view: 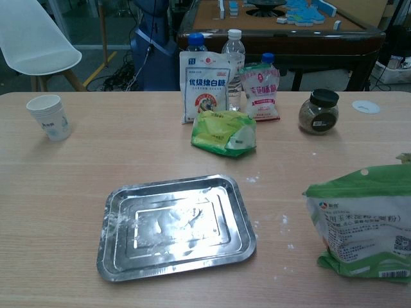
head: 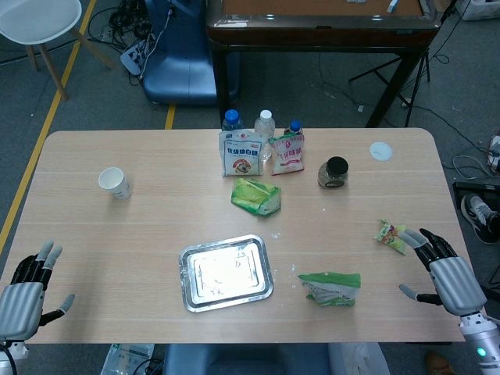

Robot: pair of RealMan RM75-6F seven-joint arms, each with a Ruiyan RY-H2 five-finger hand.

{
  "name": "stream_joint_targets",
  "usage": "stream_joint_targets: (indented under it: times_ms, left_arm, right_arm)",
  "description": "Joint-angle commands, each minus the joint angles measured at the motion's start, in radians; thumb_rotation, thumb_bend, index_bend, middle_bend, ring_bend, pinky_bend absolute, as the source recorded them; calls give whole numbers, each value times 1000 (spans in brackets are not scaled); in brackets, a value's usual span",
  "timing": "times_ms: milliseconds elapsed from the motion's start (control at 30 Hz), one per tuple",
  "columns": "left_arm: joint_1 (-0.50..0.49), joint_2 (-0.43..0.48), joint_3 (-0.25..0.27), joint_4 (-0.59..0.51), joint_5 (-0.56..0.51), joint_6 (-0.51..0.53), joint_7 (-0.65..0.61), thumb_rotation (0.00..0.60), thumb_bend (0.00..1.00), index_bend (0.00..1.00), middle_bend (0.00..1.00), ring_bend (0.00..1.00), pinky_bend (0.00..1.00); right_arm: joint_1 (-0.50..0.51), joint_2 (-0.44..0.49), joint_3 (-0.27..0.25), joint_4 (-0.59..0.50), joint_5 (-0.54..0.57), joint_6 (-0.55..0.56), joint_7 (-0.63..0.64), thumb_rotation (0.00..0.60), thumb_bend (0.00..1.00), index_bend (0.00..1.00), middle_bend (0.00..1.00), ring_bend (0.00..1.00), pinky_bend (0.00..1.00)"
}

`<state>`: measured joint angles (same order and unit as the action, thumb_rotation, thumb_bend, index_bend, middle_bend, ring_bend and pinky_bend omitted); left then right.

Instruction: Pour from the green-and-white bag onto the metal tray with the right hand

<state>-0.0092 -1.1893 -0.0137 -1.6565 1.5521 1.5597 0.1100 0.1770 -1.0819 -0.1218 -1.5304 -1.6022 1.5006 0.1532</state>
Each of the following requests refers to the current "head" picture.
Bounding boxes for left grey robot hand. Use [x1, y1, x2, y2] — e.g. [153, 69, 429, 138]
[0, 239, 76, 340]

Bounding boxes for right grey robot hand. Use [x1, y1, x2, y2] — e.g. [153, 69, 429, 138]
[398, 228, 488, 316]

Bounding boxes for large green snack bag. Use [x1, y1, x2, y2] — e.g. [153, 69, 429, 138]
[298, 271, 362, 308]

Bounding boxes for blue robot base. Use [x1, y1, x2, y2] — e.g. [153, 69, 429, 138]
[142, 0, 240, 106]

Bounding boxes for small green snack packet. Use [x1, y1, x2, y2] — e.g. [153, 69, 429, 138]
[373, 219, 408, 255]

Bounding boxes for silver metal tray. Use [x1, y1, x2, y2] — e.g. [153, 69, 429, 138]
[178, 234, 274, 313]

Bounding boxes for small green bag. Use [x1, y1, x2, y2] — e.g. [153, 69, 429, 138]
[230, 177, 282, 218]

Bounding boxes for grey black sneaker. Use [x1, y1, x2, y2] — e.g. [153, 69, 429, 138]
[460, 193, 500, 245]

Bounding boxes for black flat floor base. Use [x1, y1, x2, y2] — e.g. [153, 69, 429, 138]
[452, 181, 500, 200]

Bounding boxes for clear plastic bag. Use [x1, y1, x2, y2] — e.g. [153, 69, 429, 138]
[102, 343, 155, 375]

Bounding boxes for white round table grommet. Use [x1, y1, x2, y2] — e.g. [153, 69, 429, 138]
[370, 141, 393, 161]

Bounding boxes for white paper cup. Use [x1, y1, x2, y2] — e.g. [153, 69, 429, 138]
[97, 166, 133, 200]

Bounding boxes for glass jar black lid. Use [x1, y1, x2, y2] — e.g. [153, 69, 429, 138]
[317, 156, 350, 190]

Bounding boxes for white salt bag pink text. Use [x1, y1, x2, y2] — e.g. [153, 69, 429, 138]
[267, 132, 305, 177]

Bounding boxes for black tripod stand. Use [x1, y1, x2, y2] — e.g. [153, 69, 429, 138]
[348, 46, 431, 128]

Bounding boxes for white cap water bottle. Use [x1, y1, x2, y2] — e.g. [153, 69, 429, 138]
[254, 109, 276, 160]

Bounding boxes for white sugar bag blue text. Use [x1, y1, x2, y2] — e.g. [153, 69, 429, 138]
[218, 130, 264, 178]

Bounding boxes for white power strip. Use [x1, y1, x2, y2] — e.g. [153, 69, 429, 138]
[120, 33, 157, 76]

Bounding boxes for large blue cap water bottle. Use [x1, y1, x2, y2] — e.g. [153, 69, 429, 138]
[221, 109, 244, 132]

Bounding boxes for dark brown mahjong table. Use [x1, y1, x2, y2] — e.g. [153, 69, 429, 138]
[205, 0, 442, 129]

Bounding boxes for white chair wooden legs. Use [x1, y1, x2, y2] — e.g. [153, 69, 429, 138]
[0, 0, 118, 101]

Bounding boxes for white wall socket strip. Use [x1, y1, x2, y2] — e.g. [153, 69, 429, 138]
[487, 134, 500, 173]

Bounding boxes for black floor cable tangle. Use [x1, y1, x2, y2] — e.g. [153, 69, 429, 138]
[87, 0, 157, 44]

